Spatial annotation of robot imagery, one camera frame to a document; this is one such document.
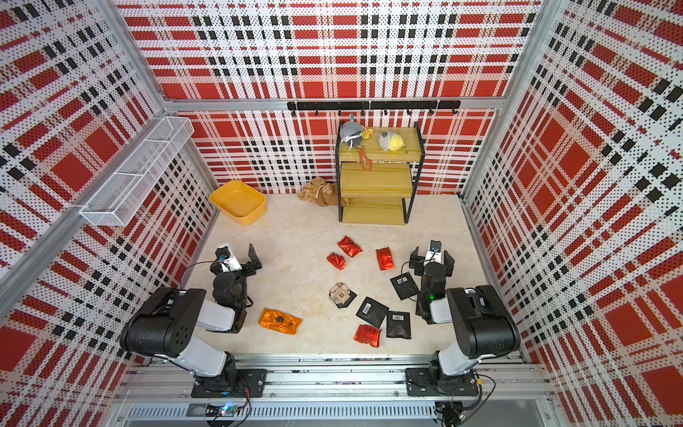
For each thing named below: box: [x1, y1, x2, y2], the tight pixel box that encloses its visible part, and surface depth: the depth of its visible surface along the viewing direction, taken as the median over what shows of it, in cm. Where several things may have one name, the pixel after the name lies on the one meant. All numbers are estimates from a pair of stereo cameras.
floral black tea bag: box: [329, 281, 358, 308], surface depth 92 cm
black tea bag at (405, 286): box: [389, 271, 419, 300], surface depth 95 cm
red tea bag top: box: [337, 234, 363, 258], surface depth 103 cm
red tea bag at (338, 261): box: [326, 251, 347, 271], surface depth 98 cm
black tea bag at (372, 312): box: [355, 296, 390, 329], surface depth 88 cm
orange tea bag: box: [258, 307, 303, 336], surface depth 86 cm
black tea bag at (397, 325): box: [385, 310, 412, 339], surface depth 86 cm
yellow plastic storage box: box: [209, 180, 268, 226], surface depth 121 cm
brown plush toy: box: [297, 177, 338, 207], surface depth 114 cm
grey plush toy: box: [338, 120, 364, 152], surface depth 88 cm
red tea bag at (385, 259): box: [375, 246, 396, 271], surface depth 100 cm
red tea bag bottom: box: [353, 324, 382, 348], surface depth 81 cm
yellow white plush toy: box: [378, 130, 409, 154], surface depth 87 cm
